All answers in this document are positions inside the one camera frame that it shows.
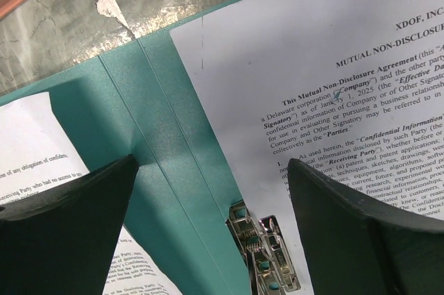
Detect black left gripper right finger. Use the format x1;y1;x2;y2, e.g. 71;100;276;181
288;159;443;294

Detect teal green file folder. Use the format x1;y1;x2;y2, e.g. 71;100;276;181
1;0;250;294

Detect single white printed sheet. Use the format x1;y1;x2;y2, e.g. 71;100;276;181
1;92;178;294

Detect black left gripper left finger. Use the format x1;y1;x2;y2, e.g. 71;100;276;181
1;155;138;294

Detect metal folder clip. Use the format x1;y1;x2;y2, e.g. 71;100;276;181
225;201;301;295

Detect white printed paper sheets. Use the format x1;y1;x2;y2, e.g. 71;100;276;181
171;0;443;294

